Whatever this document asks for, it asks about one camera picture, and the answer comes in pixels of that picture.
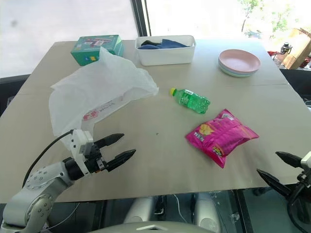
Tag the green cardboard box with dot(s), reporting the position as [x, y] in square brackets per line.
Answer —
[97, 43]

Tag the green plastic soda bottle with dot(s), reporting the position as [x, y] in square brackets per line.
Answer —
[192, 99]

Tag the light green plastic plate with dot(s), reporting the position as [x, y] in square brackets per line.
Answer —
[239, 76]

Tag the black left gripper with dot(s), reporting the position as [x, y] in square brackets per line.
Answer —
[96, 159]

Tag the grey rounded robot leg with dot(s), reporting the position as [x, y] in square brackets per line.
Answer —
[206, 211]
[142, 208]

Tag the blue cloth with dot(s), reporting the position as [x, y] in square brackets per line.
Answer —
[171, 43]

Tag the dark table leg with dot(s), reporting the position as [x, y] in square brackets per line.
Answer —
[241, 211]

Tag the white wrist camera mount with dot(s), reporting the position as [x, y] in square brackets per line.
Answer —
[306, 161]
[79, 143]

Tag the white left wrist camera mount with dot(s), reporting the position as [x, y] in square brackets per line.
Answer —
[79, 143]

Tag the light blue plastic plate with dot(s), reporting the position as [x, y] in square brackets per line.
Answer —
[226, 70]

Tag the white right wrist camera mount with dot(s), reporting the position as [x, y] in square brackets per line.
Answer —
[306, 161]

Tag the pink snack chips bag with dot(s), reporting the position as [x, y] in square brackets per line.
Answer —
[218, 136]

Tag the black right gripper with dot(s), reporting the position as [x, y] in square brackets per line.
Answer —
[303, 184]

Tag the white translucent plastic bag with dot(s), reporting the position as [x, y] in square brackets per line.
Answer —
[97, 85]

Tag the white plastic storage bin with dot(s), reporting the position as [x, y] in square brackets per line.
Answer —
[165, 57]

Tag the black cloth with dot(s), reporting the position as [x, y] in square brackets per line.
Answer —
[148, 43]

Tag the dark window frame post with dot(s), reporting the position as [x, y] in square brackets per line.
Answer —
[142, 17]

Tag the pink plastic plate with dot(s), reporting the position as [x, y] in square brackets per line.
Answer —
[239, 59]

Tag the brown cardboard carton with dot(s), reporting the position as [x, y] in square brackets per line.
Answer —
[300, 48]

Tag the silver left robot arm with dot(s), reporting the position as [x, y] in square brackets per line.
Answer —
[36, 184]

